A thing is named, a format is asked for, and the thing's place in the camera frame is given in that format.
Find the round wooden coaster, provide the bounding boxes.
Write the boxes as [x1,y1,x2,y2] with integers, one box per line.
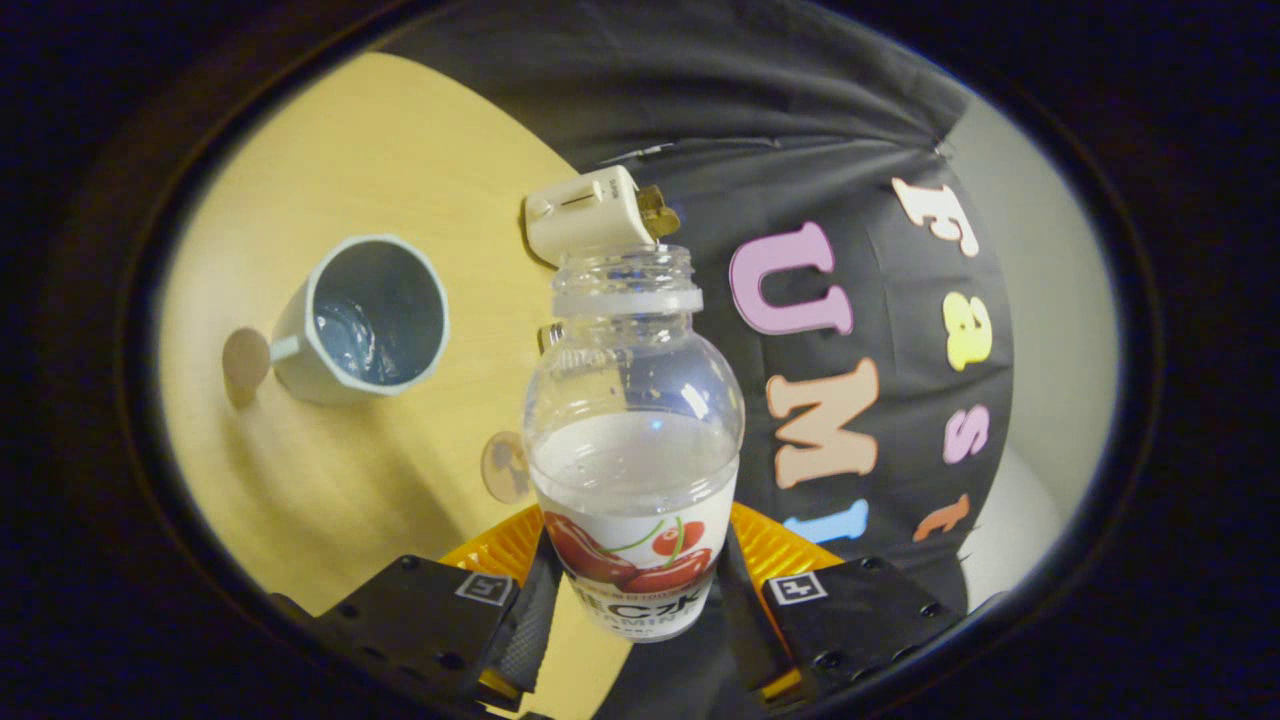
[481,431,532,505]

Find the cream toaster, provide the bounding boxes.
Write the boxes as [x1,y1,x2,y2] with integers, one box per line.
[525,165,661,269]

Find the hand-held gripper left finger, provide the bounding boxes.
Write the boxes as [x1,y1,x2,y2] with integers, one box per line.
[270,503,566,713]

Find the wooden table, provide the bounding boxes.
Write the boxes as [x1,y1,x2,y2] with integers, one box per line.
[158,52,641,720]

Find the pale green cup wooden handle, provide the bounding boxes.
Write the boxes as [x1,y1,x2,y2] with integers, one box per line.
[222,235,451,407]

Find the thin grey cable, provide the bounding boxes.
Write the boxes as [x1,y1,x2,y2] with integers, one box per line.
[600,143,677,167]

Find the clear juice bottle cherry label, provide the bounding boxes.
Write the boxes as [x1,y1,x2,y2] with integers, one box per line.
[522,245,746,643]

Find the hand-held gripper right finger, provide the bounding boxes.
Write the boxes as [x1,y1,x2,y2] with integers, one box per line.
[715,501,1006,713]

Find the toast slices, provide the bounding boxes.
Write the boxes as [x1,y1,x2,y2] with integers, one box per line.
[640,185,682,241]

